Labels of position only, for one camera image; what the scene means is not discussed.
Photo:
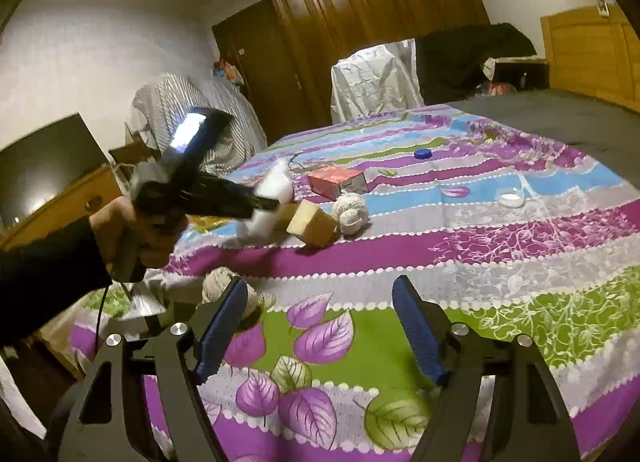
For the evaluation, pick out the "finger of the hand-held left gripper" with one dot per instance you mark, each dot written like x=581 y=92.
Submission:
x=230 y=199

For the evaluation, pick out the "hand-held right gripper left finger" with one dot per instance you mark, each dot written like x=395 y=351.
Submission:
x=225 y=322

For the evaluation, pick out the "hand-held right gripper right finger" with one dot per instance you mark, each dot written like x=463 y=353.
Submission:
x=420 y=332

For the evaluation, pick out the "person's left forearm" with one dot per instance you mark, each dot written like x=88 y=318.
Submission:
x=45 y=282

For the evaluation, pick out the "person's left hand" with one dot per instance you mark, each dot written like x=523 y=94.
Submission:
x=120 y=234

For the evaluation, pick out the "large grey yarn ball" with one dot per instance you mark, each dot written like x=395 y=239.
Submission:
x=217 y=287

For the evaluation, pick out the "grey striped cloth cover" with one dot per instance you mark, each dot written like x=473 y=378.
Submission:
x=155 y=106

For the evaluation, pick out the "large beige wooden block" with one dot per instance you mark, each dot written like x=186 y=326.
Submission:
x=312 y=224

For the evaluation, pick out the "wooden dresser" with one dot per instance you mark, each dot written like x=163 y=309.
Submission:
x=75 y=202

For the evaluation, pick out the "pink cardboard box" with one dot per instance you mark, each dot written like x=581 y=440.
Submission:
x=332 y=181

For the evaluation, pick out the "striped floral bed sheet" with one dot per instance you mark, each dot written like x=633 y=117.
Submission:
x=500 y=252

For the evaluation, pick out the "small white yarn ball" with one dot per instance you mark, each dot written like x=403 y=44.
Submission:
x=350 y=212

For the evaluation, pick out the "black television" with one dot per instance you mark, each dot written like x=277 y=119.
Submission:
x=45 y=171

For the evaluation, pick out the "colourful bag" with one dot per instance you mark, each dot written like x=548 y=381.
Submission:
x=227 y=70

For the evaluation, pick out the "dark brown door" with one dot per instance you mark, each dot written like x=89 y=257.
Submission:
x=260 y=71

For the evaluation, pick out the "white bottle cap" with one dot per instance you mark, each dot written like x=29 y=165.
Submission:
x=510 y=200

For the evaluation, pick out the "blue bottle cap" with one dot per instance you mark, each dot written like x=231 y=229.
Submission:
x=423 y=153

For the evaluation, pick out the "white plastic cover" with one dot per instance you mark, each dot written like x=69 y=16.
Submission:
x=375 y=81

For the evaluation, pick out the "brown wooden wardrobe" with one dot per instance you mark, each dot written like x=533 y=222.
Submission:
x=370 y=1

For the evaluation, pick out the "red patterned bag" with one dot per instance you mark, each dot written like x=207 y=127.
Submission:
x=495 y=89

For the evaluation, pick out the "grey blanket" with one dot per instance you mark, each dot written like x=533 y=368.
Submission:
x=575 y=116

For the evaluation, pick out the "black cloth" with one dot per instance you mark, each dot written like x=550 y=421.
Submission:
x=460 y=61

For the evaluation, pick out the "dark bedside table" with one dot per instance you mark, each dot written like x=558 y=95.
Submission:
x=520 y=74

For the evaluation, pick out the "wooden headboard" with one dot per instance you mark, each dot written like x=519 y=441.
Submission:
x=585 y=56

